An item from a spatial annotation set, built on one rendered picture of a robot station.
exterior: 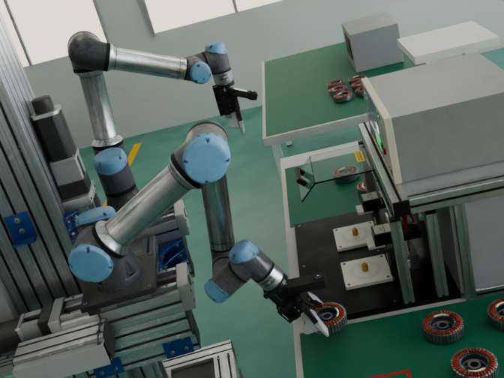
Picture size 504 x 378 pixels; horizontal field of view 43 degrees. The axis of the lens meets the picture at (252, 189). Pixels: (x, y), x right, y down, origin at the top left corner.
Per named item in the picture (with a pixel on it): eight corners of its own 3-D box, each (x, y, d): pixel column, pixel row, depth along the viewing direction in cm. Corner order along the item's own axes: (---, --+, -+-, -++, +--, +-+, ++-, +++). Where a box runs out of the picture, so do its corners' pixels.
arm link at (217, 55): (200, 45, 240) (221, 38, 241) (208, 73, 244) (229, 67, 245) (204, 48, 232) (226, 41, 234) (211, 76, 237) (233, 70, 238)
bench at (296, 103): (292, 251, 386) (262, 138, 356) (282, 144, 554) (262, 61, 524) (474, 212, 374) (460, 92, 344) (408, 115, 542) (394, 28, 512)
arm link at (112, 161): (104, 197, 226) (91, 163, 221) (103, 184, 238) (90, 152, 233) (136, 187, 228) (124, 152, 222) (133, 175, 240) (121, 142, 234)
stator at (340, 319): (310, 338, 180) (308, 328, 179) (307, 314, 190) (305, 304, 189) (349, 331, 179) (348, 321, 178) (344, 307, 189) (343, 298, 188)
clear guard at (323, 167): (301, 202, 213) (298, 186, 211) (298, 174, 235) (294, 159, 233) (398, 181, 210) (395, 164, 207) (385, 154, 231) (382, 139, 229)
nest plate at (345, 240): (337, 252, 224) (337, 249, 224) (333, 232, 238) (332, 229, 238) (379, 243, 223) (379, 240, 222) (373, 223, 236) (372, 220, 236)
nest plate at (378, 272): (346, 290, 202) (346, 287, 202) (340, 265, 216) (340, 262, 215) (393, 280, 201) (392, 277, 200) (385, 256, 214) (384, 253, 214)
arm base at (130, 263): (92, 298, 184) (80, 269, 180) (97, 271, 198) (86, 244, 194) (142, 283, 184) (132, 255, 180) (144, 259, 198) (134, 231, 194)
